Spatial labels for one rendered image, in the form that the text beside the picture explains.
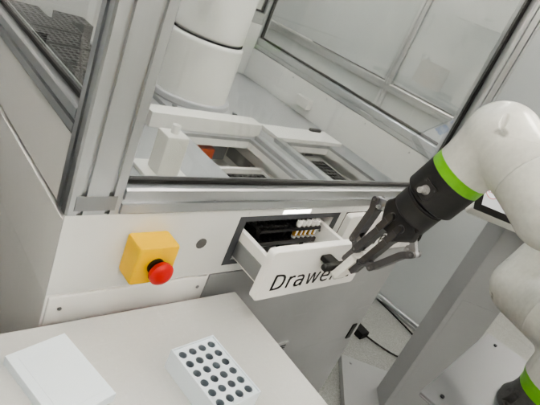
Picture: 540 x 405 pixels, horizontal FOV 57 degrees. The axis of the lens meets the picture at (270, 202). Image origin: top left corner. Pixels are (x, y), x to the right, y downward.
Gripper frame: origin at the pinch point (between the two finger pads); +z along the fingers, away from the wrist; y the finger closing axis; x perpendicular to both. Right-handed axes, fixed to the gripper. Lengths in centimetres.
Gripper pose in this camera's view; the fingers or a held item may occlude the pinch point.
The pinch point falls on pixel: (348, 265)
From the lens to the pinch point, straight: 93.3
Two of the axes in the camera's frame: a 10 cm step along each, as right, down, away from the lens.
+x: 7.3, -0.2, 6.9
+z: -5.4, 6.0, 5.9
